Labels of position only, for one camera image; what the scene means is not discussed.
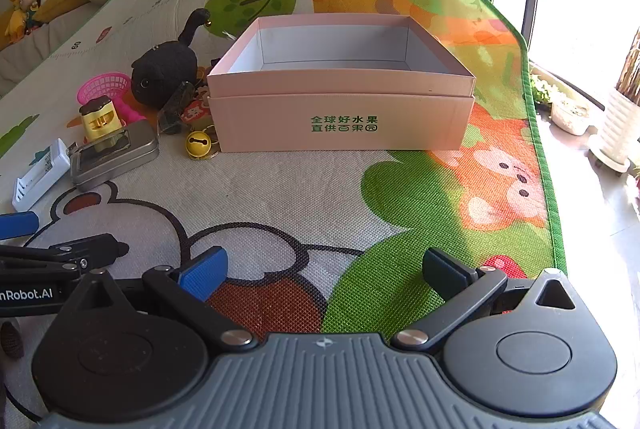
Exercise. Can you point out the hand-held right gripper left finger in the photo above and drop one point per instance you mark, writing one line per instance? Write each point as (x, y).
(205, 276)

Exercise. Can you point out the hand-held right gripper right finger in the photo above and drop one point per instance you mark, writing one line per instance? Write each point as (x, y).
(445, 274)

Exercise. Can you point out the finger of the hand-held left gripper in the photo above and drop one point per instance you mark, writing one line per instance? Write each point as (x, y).
(75, 251)
(17, 225)

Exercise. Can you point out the white battery charger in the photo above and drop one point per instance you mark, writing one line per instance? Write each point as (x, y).
(42, 174)

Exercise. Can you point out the grey metal tin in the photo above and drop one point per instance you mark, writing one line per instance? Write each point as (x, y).
(115, 159)

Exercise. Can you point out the gold toy with dark cap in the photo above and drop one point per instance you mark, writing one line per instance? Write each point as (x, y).
(102, 121)

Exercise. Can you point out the pink plastic toy net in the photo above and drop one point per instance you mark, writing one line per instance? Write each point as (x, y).
(97, 84)

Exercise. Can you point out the pink cardboard box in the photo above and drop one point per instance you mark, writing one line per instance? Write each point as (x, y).
(350, 124)

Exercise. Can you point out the black plush cat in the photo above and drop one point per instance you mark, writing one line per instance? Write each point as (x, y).
(162, 66)

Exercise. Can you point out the person's left hand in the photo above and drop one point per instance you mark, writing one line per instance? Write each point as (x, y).
(10, 339)

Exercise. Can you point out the cartoon printed play mat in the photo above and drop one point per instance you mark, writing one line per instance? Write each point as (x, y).
(300, 189)

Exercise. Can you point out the yellow bell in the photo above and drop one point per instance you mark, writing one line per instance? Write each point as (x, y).
(197, 144)

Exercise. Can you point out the dark translucent plastic item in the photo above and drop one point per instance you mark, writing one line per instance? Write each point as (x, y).
(172, 111)

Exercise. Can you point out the grey sofa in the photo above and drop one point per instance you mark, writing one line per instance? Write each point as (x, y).
(45, 44)

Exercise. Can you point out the small white planter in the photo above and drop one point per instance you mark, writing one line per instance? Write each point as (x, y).
(570, 116)

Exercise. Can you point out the small doll with yellow clothes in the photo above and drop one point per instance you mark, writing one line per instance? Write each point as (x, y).
(22, 9)

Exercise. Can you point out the white ribbed plant pot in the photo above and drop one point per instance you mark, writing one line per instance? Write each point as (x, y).
(617, 129)

